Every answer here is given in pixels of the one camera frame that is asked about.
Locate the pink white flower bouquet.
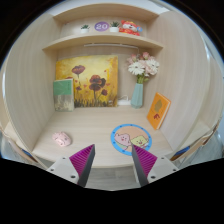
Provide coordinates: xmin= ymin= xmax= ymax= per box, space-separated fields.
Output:
xmin=127 ymin=52 xmax=160 ymax=84

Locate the pink computer mouse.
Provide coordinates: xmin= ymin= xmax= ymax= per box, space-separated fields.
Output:
xmin=52 ymin=132 xmax=71 ymax=147

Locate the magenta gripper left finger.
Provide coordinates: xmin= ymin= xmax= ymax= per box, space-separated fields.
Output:
xmin=46 ymin=143 xmax=96 ymax=188

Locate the wooden shelf board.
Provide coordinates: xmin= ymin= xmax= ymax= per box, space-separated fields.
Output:
xmin=43 ymin=32 xmax=164 ymax=50

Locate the round cartoon mouse pad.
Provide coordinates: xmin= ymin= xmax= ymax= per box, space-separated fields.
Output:
xmin=111 ymin=124 xmax=152 ymax=156

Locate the red lucky cat figurine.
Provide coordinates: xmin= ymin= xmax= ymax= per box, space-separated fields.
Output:
xmin=119 ymin=20 xmax=142 ymax=36

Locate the right small potted plant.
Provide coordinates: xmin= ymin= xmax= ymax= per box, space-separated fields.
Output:
xmin=110 ymin=21 xmax=119 ymax=32

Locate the green and beige book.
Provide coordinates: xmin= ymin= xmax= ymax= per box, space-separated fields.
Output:
xmin=53 ymin=79 xmax=74 ymax=112

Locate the yellow poppy flower painting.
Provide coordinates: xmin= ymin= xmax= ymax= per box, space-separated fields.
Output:
xmin=55 ymin=55 xmax=118 ymax=107

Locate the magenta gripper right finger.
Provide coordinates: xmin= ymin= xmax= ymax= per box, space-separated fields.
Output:
xmin=131 ymin=144 xmax=180 ymax=187

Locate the small potted plant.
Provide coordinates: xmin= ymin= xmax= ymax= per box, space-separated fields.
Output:
xmin=81 ymin=24 xmax=90 ymax=34
xmin=110 ymin=21 xmax=119 ymax=32

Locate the orange book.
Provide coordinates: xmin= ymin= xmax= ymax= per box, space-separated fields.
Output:
xmin=147 ymin=93 xmax=171 ymax=130

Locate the purple round number sign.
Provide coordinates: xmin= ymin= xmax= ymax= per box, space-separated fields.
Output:
xmin=94 ymin=21 xmax=109 ymax=32

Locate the white power adapter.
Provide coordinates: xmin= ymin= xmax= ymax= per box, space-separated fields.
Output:
xmin=117 ymin=96 xmax=131 ymax=106

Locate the light blue vase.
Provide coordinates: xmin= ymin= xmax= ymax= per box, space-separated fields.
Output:
xmin=131 ymin=83 xmax=143 ymax=109

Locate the left small potted plant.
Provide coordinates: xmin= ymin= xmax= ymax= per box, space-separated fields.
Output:
xmin=81 ymin=24 xmax=90 ymax=34

